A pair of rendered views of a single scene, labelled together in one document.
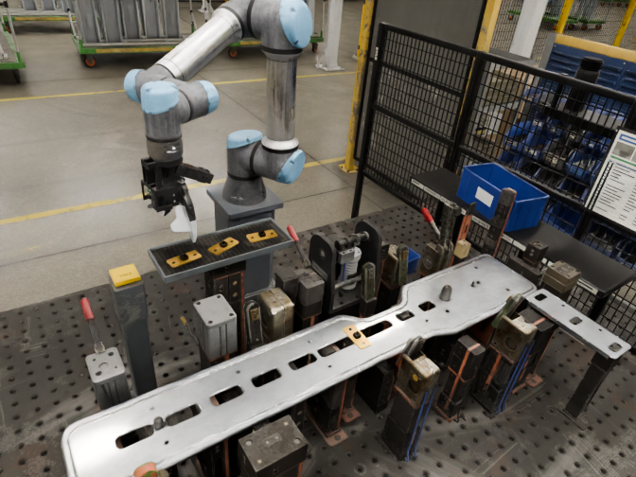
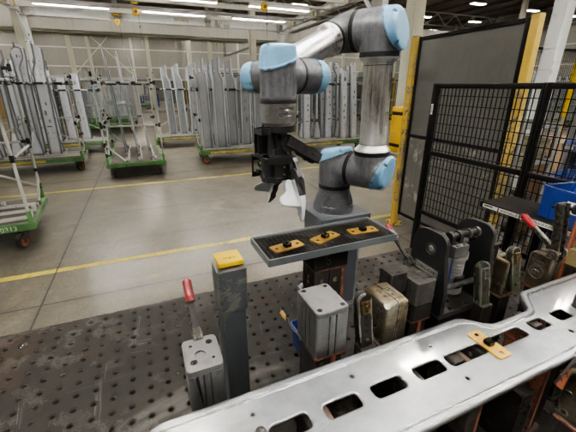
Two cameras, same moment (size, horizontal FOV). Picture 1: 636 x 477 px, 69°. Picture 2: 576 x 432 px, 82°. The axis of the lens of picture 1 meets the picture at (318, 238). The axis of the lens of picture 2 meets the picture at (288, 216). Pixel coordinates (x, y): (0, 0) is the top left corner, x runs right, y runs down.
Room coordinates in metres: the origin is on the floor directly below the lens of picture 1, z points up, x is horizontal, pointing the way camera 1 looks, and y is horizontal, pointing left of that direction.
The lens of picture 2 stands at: (0.24, 0.17, 1.53)
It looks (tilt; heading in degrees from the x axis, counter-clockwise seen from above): 21 degrees down; 13
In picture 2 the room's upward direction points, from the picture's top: straight up
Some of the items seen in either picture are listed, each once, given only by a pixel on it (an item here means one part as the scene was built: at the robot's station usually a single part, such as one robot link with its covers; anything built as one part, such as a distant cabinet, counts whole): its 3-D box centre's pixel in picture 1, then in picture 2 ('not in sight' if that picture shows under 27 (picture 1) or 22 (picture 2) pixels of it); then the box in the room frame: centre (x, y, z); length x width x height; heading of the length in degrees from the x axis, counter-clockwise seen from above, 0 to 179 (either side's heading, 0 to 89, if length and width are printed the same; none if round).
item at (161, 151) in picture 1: (166, 147); (279, 115); (0.94, 0.35, 1.48); 0.08 x 0.08 x 0.05
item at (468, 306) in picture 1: (352, 343); (484, 351); (0.89, -0.12, 1.00); 1.38 x 0.22 x 0.02; 127
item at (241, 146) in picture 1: (246, 151); (337, 165); (1.44, 0.27, 1.27); 0.13 x 0.12 x 0.14; 65
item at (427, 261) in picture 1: (427, 286); (532, 300); (1.32, -0.40, 0.88); 0.07 x 0.06 x 0.35; 37
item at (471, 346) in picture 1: (459, 379); not in sight; (0.93, -0.45, 0.84); 0.11 x 0.08 x 0.29; 37
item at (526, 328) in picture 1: (501, 363); not in sight; (0.98, -0.58, 0.87); 0.12 x 0.09 x 0.35; 37
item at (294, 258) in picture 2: (223, 247); (325, 238); (1.04, 0.25, 1.16); 0.37 x 0.14 x 0.02; 127
